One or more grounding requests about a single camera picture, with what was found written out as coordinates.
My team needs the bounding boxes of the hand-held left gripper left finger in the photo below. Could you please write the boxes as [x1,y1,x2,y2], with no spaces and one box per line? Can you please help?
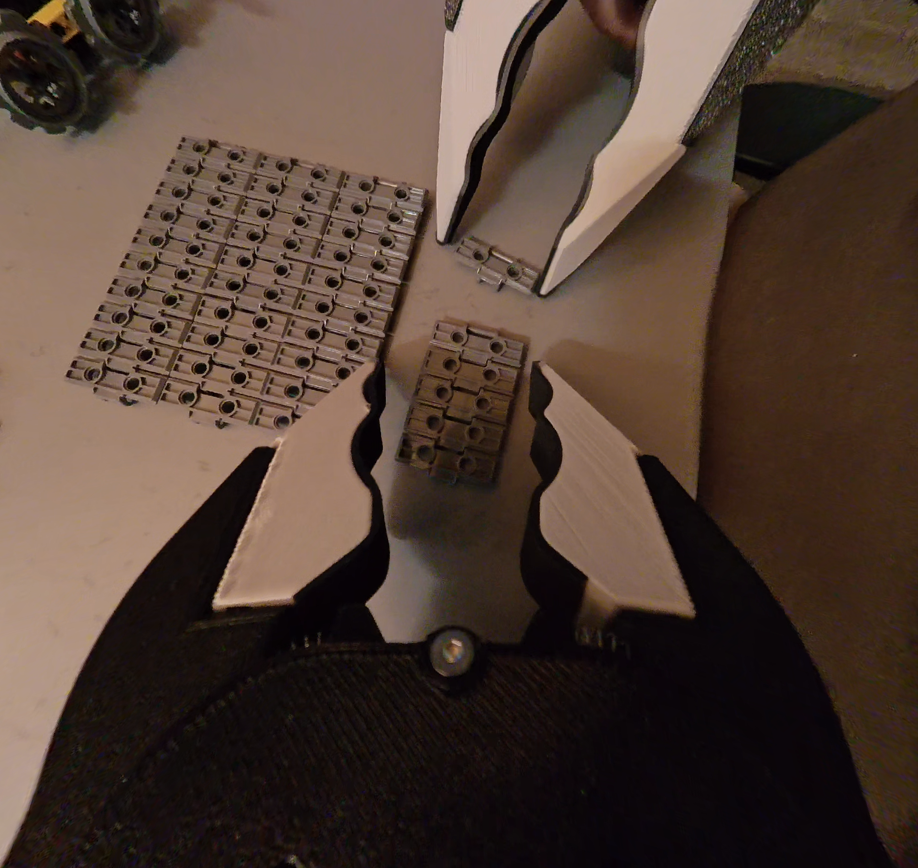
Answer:
[213,360,390,611]

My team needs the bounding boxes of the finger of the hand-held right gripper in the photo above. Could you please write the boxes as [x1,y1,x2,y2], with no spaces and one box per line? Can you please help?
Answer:
[538,0,785,298]
[435,0,580,245]

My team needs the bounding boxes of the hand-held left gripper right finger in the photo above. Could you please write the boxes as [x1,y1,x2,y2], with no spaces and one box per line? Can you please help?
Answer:
[522,361,697,641]

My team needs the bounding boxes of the person's right hand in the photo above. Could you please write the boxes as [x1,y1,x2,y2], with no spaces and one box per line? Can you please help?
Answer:
[577,0,651,49]

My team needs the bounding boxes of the black mesh chair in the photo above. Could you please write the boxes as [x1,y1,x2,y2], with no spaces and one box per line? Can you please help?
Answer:
[735,83,886,181]

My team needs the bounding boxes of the mat of joined track links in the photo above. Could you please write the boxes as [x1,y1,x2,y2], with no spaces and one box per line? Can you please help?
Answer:
[65,137,430,430]

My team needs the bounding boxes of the yellow black toy vehicle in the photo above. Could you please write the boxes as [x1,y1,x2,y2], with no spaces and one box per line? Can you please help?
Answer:
[0,0,173,134]

